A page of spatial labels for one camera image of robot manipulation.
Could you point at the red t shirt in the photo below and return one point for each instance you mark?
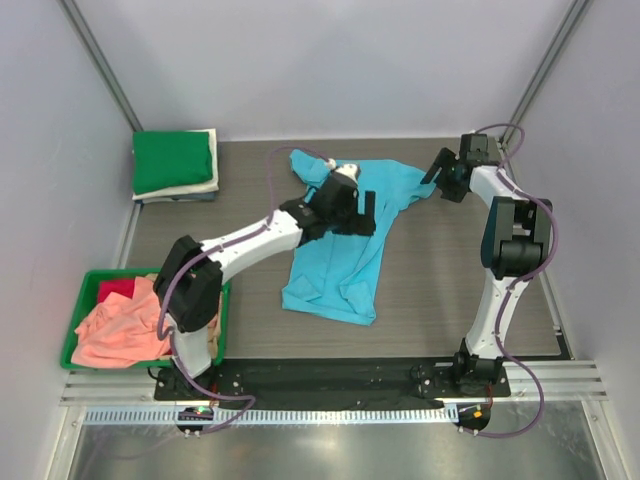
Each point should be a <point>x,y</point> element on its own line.
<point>124,287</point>

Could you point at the light blue t shirt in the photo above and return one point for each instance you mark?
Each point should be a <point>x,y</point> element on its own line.
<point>336,276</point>

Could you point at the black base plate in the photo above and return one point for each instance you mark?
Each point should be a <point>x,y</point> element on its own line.
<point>400,383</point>

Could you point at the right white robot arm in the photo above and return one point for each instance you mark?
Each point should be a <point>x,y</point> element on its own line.
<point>515,246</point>

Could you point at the aluminium rail front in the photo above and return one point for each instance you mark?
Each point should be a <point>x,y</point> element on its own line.
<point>560,381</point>

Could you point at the salmon pink t shirt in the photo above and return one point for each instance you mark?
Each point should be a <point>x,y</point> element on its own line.
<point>120,332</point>

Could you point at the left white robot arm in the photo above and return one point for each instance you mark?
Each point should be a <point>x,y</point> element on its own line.
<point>191,278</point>

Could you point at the green plastic bin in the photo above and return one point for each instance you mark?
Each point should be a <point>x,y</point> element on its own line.
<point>85,302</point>

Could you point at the folded grey blue t shirt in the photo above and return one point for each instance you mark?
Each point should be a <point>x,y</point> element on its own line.
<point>193,197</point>

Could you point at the beige t shirt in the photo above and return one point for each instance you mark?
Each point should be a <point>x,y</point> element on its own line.
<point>214,331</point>

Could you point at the right aluminium frame post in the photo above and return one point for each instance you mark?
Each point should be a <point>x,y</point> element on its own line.
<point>568,26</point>

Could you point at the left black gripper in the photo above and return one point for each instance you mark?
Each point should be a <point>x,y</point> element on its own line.
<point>358,223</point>

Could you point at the folded cream t shirt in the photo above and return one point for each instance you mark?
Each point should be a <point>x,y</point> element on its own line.
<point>212,175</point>

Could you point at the left aluminium frame post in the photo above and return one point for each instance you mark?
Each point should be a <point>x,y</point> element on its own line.
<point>100,62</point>

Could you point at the folded green t shirt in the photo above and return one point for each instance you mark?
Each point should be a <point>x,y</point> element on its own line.
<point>170,162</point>

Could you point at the white slotted cable duct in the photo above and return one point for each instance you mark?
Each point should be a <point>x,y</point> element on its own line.
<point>200,415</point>

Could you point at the aluminium frame post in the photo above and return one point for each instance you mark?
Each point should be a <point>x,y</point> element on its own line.
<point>568,26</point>
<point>100,62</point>

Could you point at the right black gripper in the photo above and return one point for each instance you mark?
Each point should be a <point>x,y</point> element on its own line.
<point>451,193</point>

